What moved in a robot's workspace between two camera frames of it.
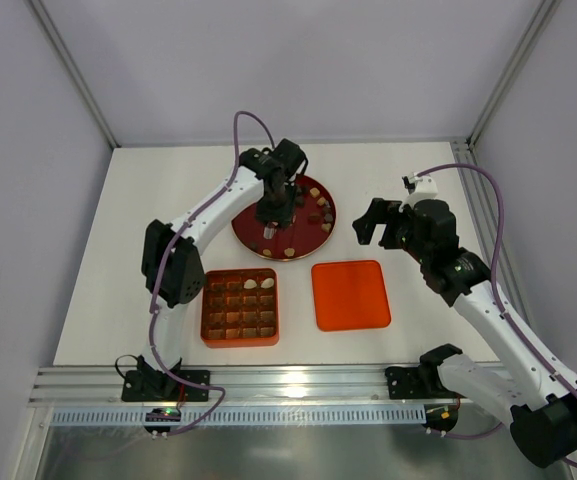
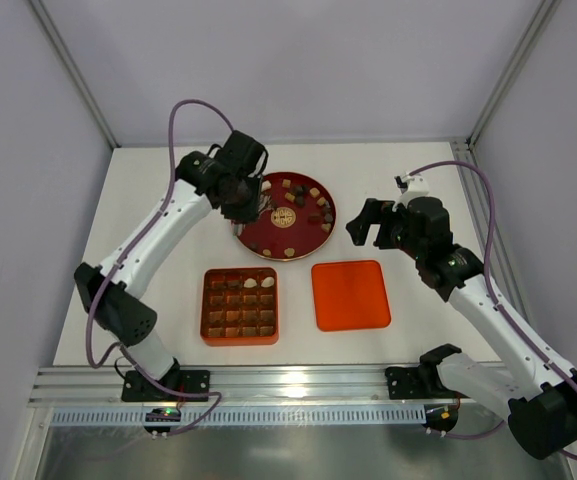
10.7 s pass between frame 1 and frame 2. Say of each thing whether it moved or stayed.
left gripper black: moved
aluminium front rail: stayed
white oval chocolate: stayed
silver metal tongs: moved
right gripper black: stayed
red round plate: stayed
